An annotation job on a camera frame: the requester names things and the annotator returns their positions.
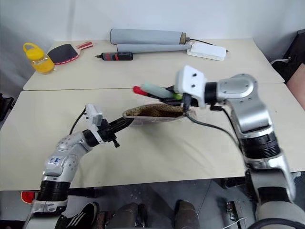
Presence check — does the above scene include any black table tennis paddle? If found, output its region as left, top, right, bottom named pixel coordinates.
left=47, top=41, right=94, bottom=65

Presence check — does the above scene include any white flat box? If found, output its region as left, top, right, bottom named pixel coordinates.
left=186, top=41, right=227, bottom=62

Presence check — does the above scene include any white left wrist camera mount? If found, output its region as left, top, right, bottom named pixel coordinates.
left=84, top=103, right=106, bottom=145

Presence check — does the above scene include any red capped marker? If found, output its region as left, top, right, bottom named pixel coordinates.
left=132, top=85, right=169, bottom=99

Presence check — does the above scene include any black red electric screwdriver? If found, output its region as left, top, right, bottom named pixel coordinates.
left=95, top=52, right=134, bottom=62

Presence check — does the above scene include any dark metal bracket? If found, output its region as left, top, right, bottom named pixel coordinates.
left=225, top=201, right=244, bottom=223

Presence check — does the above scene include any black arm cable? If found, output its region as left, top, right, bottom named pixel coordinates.
left=69, top=108, right=88, bottom=135
left=182, top=93, right=241, bottom=149

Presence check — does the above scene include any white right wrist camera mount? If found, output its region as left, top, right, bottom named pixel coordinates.
left=173, top=64, right=207, bottom=108

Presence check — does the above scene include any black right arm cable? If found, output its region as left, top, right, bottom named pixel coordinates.
left=182, top=93, right=241, bottom=149

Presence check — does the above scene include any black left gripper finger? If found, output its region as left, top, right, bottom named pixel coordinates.
left=113, top=120, right=133, bottom=137
left=108, top=118, right=133, bottom=131

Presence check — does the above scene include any person's bare limb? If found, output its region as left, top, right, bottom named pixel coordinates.
left=285, top=62, right=305, bottom=102

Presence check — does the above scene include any black white striped shoe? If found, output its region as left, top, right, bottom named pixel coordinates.
left=55, top=202, right=100, bottom=229

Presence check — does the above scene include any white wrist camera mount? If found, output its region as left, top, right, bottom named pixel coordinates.
left=173, top=64, right=207, bottom=108
left=84, top=103, right=106, bottom=145

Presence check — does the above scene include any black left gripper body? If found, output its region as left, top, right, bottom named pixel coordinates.
left=99, top=118, right=121, bottom=149

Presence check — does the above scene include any brown pencil pouch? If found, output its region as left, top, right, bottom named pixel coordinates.
left=122, top=103, right=197, bottom=126

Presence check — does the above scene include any thin black cable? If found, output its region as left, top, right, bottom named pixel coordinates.
left=186, top=36, right=230, bottom=52

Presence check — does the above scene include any red object under table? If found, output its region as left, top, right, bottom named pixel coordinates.
left=20, top=190, right=39, bottom=204

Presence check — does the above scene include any yellow lidded plastic bottle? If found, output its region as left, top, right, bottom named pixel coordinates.
left=22, top=42, right=56, bottom=75

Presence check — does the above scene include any dark rounded shape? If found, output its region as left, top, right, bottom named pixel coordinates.
left=174, top=199, right=200, bottom=229
left=113, top=202, right=149, bottom=229

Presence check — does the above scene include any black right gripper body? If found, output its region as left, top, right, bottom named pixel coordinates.
left=181, top=92, right=200, bottom=111

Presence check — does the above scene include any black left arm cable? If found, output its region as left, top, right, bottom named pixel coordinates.
left=69, top=108, right=88, bottom=135

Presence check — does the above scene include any large grey rolled mat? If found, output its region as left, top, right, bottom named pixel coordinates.
left=109, top=28, right=188, bottom=46

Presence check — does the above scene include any pale teal marker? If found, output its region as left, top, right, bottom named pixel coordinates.
left=140, top=82, right=176, bottom=99

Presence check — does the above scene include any small grey rolled mat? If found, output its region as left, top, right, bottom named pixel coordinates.
left=116, top=43, right=192, bottom=54

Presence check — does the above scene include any black object beside table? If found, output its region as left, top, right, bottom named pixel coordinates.
left=0, top=92, right=15, bottom=121

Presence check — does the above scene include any black bag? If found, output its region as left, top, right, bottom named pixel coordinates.
left=271, top=29, right=305, bottom=84

